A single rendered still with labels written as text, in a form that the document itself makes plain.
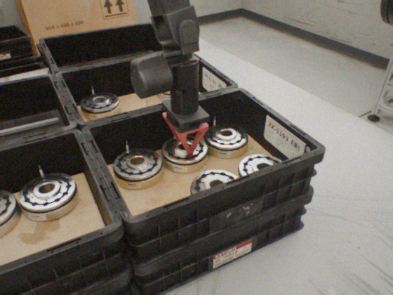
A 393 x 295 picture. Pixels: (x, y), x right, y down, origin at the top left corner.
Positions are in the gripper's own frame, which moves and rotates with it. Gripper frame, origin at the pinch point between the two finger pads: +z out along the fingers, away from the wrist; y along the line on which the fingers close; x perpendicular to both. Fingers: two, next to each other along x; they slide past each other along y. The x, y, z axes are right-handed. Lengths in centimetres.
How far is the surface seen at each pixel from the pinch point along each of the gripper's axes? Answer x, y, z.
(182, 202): -10.4, 21.4, -5.7
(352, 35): 258, -176, 66
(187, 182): -3.2, 7.3, 4.2
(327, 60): 230, -175, 85
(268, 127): 18.2, 5.2, -2.2
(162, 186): -8.3, 6.2, 4.2
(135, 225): -18.4, 22.0, -5.0
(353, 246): 26.4, 28.7, 17.2
